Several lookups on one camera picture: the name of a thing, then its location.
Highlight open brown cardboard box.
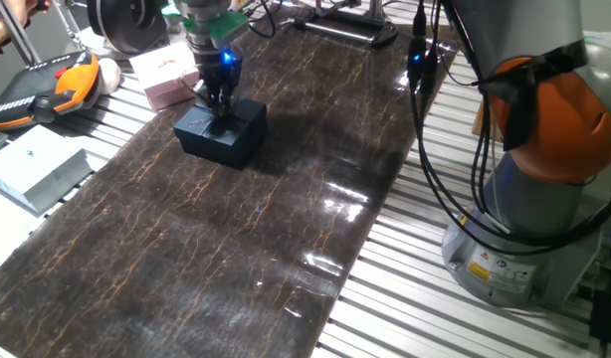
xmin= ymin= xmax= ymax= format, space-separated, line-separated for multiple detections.
xmin=472 ymin=98 xmax=501 ymax=141

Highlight thin white metal rod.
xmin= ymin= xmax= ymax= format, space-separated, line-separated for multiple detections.
xmin=54 ymin=0 xmax=84 ymax=49

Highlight black and orange teach pendant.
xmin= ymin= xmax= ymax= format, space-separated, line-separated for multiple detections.
xmin=0 ymin=50 xmax=101 ymax=131

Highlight pink gift box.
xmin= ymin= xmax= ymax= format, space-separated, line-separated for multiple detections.
xmin=128 ymin=42 xmax=202 ymax=111

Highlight green flange adapter plate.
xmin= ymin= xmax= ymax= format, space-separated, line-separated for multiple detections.
xmin=182 ymin=10 xmax=250 ymax=50

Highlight person's bare hand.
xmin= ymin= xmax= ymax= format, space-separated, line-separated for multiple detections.
xmin=6 ymin=0 xmax=51 ymax=29

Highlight dark marble pattern mat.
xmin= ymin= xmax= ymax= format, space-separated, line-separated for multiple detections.
xmin=0 ymin=4 xmax=459 ymax=358

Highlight white rounded object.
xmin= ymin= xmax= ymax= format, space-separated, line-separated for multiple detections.
xmin=97 ymin=58 xmax=122 ymax=95

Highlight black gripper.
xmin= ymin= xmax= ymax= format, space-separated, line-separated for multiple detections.
xmin=193 ymin=48 xmax=245 ymax=118

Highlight black stand with metal post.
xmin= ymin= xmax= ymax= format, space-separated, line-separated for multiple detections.
xmin=285 ymin=0 xmax=399 ymax=49

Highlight white box with blue logo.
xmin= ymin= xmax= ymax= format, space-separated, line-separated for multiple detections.
xmin=0 ymin=123 xmax=94 ymax=215

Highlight aluminium frame post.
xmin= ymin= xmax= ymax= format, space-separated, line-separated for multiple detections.
xmin=0 ymin=0 xmax=41 ymax=66

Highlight black filament spool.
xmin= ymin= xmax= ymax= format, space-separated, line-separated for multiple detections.
xmin=86 ymin=0 xmax=170 ymax=55

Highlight blue box lid with ribbon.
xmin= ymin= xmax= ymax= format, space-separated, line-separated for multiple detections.
xmin=173 ymin=97 xmax=268 ymax=150

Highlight open dark blue box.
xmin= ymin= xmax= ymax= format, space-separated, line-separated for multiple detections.
xmin=178 ymin=126 xmax=267 ymax=170

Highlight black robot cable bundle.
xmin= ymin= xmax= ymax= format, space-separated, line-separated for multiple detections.
xmin=245 ymin=0 xmax=611 ymax=258

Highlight white paper sheet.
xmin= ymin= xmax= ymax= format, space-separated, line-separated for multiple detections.
xmin=0 ymin=191 xmax=46 ymax=274

